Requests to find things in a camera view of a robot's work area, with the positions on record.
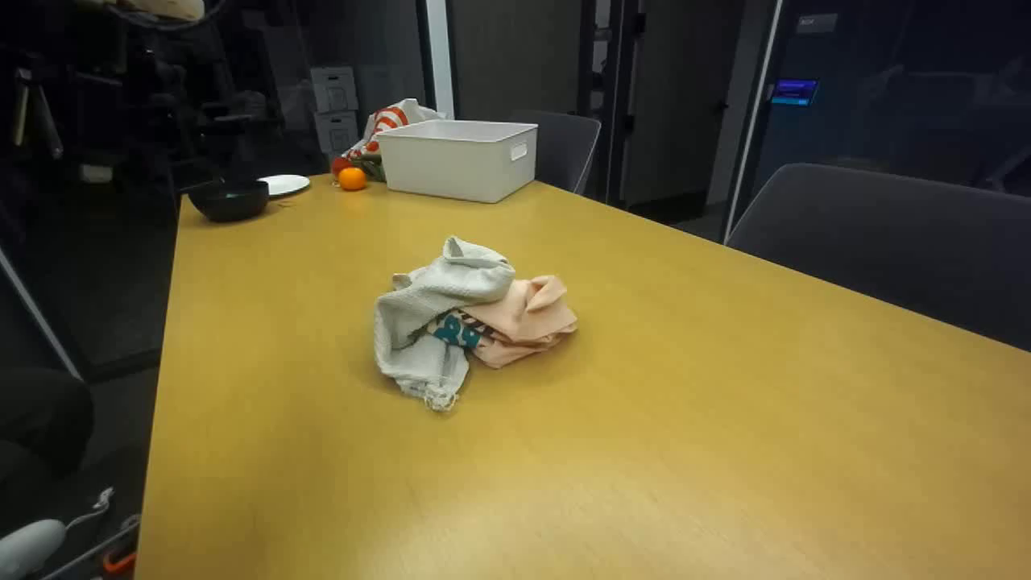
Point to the grey terry cloth towel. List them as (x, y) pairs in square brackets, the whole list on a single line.
[(430, 310)]

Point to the peach patterned cloth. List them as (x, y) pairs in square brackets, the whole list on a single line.
[(528, 315)]

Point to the white plastic storage bin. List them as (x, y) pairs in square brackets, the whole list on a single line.
[(457, 157)]

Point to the grey chair behind bin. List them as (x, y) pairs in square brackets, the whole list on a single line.
[(568, 148)]

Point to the orange fruit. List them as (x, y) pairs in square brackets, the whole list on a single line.
[(351, 178)]

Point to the red white patterned cloth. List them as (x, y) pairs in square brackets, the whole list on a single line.
[(384, 126)]

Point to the white vertical pole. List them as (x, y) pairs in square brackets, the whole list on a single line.
[(438, 55)]

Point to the white plate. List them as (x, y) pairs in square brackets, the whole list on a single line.
[(284, 185)]

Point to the grey cardboard boxes stack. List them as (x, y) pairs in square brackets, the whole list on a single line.
[(335, 107)]

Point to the black bowl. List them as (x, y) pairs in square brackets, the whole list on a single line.
[(230, 201)]

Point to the dark grey office chair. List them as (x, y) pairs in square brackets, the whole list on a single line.
[(892, 241)]

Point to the black camera tripod stand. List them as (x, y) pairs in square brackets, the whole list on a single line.
[(66, 163)]

